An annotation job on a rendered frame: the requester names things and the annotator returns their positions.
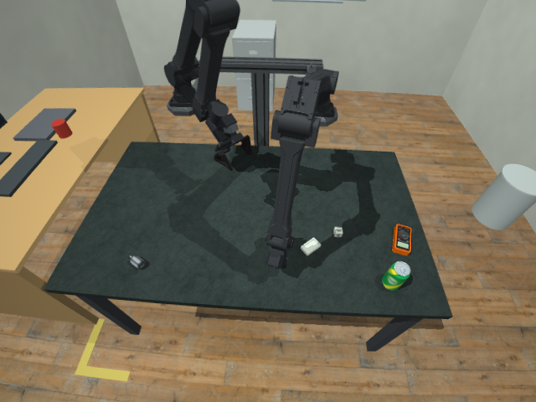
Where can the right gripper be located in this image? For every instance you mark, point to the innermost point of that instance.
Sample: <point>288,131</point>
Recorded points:
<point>225,145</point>

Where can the orange multimeter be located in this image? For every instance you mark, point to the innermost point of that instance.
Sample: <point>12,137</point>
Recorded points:
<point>402,240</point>

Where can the green and yellow drink can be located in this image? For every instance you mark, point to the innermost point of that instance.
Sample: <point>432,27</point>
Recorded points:
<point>396,275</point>

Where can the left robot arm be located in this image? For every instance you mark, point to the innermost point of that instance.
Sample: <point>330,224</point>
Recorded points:
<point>295,127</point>

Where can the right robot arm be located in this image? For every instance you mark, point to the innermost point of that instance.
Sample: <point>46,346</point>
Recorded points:
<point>208,19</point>

